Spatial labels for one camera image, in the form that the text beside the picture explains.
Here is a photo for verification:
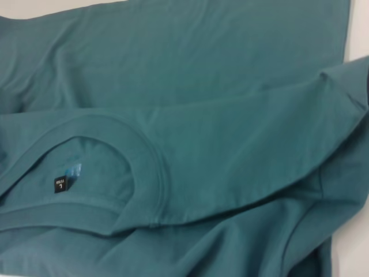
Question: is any teal blue FREE t-shirt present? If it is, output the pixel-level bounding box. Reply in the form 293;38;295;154
0;0;369;277

